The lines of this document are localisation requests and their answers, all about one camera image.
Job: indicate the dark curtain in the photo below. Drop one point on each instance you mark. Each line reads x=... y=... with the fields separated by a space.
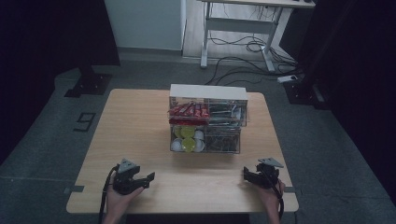
x=358 y=62
x=46 y=37

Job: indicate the white capsule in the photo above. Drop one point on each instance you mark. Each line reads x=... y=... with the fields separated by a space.
x=199 y=135
x=176 y=145
x=199 y=146

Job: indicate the person's left hand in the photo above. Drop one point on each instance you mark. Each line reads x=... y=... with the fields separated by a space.
x=116 y=202

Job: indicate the yellow-lidded capsule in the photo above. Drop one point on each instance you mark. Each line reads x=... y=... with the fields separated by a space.
x=187 y=132
x=188 y=144
x=177 y=131

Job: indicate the white-topped clear drawer organizer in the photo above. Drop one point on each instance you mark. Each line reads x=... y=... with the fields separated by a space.
x=208 y=91

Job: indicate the white panel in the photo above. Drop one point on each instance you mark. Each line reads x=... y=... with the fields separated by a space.
x=143 y=23

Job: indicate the pile of dark packets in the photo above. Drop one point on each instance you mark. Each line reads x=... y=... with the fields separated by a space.
x=221 y=140
x=224 y=112

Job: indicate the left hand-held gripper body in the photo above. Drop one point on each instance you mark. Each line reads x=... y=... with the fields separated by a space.
x=124 y=182

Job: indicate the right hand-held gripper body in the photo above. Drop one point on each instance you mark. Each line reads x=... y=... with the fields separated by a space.
x=267 y=179

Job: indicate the white desk frame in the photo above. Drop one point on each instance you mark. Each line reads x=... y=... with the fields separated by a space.
x=241 y=25

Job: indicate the person's right hand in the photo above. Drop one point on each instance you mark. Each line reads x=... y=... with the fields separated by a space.
x=272 y=199

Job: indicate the white power strip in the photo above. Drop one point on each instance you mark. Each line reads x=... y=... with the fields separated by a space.
x=287 y=78

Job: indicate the clear plastic drawer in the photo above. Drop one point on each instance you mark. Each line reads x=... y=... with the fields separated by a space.
x=208 y=119
x=205 y=150

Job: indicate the grey tape strip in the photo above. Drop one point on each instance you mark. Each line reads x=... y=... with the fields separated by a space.
x=293 y=189
x=74 y=189

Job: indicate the black stand base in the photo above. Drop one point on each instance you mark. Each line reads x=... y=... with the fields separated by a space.
x=88 y=84
x=303 y=91

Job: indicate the row of red packets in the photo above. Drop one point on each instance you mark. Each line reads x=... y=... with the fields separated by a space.
x=189 y=112

